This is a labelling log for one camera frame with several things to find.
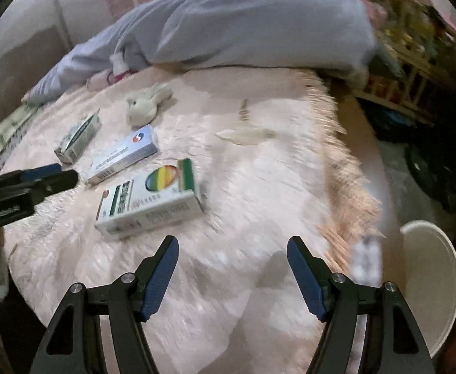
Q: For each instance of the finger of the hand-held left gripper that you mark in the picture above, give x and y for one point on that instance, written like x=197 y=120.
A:
x=43 y=172
x=58 y=185

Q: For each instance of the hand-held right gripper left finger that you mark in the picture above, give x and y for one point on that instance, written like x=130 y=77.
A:
x=160 y=276

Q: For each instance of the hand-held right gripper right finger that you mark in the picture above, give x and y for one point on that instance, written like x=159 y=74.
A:
x=306 y=276

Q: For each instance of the white box with rainbow circle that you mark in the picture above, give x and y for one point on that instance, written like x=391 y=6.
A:
x=146 y=202

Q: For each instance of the white round bin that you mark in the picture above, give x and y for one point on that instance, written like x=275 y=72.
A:
x=430 y=280

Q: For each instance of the green and white box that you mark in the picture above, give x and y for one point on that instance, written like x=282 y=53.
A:
x=76 y=140

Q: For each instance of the green plaid cloth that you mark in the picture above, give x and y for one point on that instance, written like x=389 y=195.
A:
x=10 y=132

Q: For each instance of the blue and white box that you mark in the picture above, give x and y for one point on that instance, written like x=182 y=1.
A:
x=126 y=152

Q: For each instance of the small pink pouch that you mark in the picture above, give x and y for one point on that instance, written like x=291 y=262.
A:
x=99 y=81

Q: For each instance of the white plush toy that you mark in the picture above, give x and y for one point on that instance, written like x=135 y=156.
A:
x=142 y=107

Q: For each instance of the white bottle with pink cap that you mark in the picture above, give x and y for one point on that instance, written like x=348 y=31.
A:
x=118 y=62

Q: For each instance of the dark bag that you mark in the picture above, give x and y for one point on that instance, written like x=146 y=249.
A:
x=438 y=171

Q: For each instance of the grey-blue duvet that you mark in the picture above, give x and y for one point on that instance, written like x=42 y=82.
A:
x=251 y=19

